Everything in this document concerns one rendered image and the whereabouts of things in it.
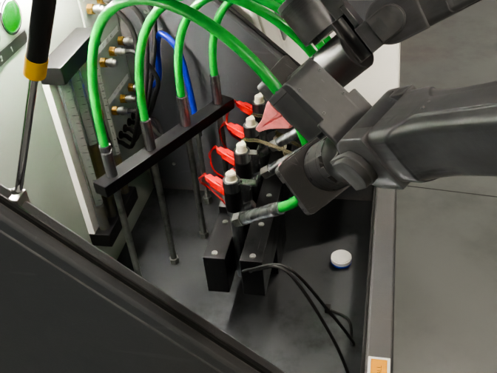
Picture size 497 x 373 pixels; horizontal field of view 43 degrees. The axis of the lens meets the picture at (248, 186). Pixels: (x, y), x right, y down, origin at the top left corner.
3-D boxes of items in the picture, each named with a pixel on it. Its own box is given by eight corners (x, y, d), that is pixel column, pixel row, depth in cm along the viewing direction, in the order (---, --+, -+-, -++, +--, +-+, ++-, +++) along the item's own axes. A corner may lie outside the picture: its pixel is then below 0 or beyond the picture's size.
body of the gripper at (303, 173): (271, 171, 70) (291, 158, 63) (337, 121, 73) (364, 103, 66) (305, 217, 70) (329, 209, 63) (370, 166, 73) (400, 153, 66)
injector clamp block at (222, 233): (268, 323, 109) (262, 261, 100) (212, 317, 111) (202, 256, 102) (294, 201, 136) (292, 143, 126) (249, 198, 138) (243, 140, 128)
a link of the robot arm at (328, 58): (367, 68, 73) (386, 53, 78) (331, 22, 73) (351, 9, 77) (328, 99, 78) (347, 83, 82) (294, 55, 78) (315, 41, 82)
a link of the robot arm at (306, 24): (411, 21, 70) (415, 18, 78) (348, -61, 69) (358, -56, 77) (328, 88, 75) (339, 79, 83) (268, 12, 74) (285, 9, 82)
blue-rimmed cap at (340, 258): (350, 269, 118) (350, 264, 117) (329, 268, 119) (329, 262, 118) (352, 254, 121) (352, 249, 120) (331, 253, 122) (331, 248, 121)
